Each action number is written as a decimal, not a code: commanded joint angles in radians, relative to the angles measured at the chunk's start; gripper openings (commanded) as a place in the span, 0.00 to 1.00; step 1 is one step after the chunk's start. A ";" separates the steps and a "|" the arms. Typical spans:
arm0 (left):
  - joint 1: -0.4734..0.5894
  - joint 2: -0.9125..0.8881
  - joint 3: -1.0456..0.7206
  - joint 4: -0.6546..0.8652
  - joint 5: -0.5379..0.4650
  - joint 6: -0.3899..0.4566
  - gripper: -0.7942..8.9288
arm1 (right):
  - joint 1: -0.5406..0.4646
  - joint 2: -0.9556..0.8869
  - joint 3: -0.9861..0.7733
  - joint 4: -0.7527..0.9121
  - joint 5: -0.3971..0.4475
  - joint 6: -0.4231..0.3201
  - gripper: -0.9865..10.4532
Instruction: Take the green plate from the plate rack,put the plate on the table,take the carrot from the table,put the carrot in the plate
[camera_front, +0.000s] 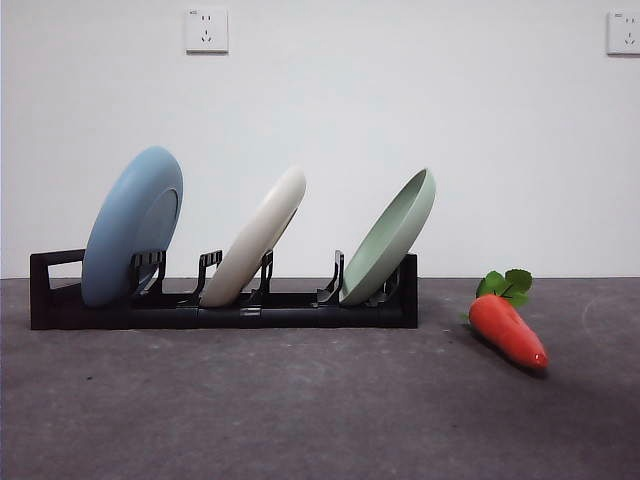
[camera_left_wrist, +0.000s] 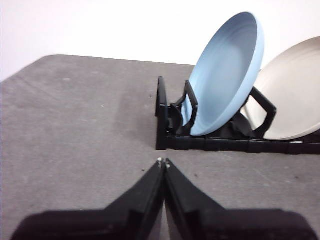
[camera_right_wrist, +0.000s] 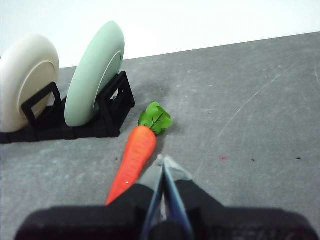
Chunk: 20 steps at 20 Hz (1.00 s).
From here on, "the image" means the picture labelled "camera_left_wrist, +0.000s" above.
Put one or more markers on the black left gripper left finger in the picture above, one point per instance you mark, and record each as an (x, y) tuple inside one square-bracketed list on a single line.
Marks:
[(125, 220)]

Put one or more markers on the cream white plate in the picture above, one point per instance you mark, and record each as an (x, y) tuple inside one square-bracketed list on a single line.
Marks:
[(295, 95)]

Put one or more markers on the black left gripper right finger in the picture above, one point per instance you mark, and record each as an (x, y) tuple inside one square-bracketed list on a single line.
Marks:
[(212, 222)]

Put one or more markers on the light blue plate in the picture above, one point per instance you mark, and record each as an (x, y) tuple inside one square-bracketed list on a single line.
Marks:
[(225, 75)]

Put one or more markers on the black plate rack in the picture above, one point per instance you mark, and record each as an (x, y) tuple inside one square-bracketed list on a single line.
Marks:
[(190, 144)]

